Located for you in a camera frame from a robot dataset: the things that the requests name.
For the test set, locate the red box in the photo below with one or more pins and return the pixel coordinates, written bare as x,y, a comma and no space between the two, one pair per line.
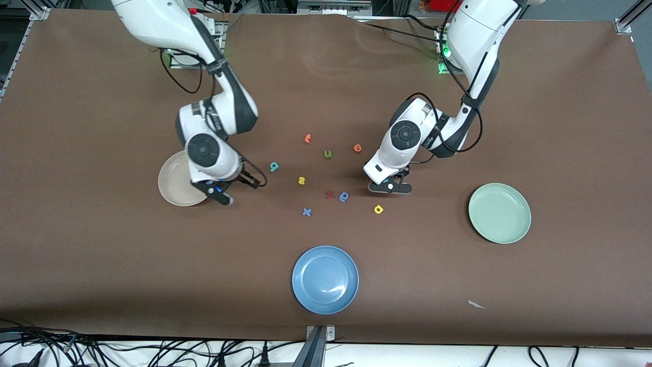
443,5

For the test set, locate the metal table edge bracket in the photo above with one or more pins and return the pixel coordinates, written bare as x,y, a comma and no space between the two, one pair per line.
330,334

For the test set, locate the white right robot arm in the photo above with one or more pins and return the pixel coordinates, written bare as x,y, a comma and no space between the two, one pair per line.
153,20

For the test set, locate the black power plug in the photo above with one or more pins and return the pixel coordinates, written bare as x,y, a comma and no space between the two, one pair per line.
221,361
264,357

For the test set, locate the blue plate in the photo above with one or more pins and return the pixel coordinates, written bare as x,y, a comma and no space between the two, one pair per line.
325,279

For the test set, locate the white paper scrap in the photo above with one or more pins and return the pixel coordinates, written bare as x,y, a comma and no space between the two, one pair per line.
474,304

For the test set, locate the beige brown plate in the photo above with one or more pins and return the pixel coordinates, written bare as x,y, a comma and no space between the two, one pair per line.
173,183

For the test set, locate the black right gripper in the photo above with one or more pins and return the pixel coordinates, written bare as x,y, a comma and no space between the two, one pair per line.
246,176

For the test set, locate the grey power strip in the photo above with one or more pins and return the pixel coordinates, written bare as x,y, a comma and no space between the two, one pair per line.
333,6

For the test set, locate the aluminium frame profile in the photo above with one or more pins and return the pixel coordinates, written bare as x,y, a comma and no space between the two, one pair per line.
624,24
39,14

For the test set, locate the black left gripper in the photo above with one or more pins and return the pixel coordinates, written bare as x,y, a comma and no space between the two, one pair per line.
406,172

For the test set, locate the brown table cover sheet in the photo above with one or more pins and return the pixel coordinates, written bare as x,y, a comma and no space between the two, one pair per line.
102,255

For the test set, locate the grey aluminium beam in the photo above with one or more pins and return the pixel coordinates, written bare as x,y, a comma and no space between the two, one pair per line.
310,354

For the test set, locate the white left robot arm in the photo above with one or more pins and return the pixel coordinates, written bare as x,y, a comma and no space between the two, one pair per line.
479,30

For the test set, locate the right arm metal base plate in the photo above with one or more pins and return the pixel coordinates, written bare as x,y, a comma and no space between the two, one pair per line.
175,65

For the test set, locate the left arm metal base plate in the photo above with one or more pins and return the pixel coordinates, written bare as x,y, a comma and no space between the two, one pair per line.
451,72

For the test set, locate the teal foam letter g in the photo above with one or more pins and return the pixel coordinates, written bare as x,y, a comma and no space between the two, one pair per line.
274,166

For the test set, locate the light green plate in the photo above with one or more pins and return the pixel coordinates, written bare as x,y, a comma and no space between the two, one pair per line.
499,214

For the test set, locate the blue foam letter a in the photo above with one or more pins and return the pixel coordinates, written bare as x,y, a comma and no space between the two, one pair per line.
344,196

